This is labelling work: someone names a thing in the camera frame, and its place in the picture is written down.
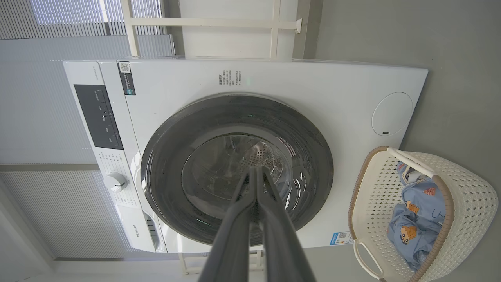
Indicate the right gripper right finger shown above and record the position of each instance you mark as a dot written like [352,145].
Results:
[283,246]

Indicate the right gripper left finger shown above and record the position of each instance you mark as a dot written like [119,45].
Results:
[231,243]

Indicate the round washing machine door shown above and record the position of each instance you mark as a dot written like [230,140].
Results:
[164,156]

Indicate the blue cartoon print garment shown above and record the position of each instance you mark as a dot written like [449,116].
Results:
[411,244]

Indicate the blue garment with beige collar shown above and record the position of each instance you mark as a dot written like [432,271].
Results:
[424,201]

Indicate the perforated steel washer drum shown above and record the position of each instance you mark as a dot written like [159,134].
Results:
[260,154]

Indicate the white plastic control dial knob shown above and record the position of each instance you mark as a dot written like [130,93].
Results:
[114,182]

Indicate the white front-load washing machine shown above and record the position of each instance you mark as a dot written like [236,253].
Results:
[332,98]

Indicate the blue energy label sticker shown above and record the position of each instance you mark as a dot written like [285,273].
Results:
[341,238]

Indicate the white detergent drawer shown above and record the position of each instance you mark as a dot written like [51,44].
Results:
[135,231]

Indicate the cream perforated laundry basket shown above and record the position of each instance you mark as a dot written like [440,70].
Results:
[375,203]

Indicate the printed warning text label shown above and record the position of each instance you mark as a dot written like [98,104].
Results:
[229,78]

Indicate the round white filter cover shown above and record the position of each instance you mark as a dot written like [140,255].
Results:
[391,113]

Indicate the black control display panel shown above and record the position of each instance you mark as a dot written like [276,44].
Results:
[98,117]

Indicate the black QR code sticker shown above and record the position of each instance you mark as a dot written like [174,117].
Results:
[127,78]

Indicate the white metal frame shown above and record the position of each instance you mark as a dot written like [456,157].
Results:
[211,22]

